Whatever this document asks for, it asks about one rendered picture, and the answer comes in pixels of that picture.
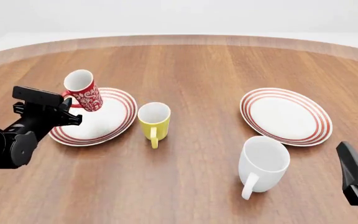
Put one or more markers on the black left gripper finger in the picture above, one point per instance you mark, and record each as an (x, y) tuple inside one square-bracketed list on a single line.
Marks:
[(67, 103), (74, 120)]

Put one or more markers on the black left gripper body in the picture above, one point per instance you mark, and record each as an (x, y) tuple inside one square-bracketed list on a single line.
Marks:
[(47, 115)]

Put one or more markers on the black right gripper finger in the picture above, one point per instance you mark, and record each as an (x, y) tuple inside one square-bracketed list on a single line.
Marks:
[(353, 165)]

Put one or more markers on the red patterned mug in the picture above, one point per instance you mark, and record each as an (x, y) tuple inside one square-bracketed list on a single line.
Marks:
[(89, 95)]

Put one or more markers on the white plate with red rings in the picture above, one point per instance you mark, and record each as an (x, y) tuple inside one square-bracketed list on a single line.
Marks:
[(104, 126), (284, 116)]

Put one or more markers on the white mug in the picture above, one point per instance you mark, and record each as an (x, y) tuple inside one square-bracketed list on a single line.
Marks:
[(269, 177)]

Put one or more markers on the yellow mug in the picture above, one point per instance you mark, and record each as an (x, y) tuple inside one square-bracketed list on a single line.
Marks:
[(160, 128)]

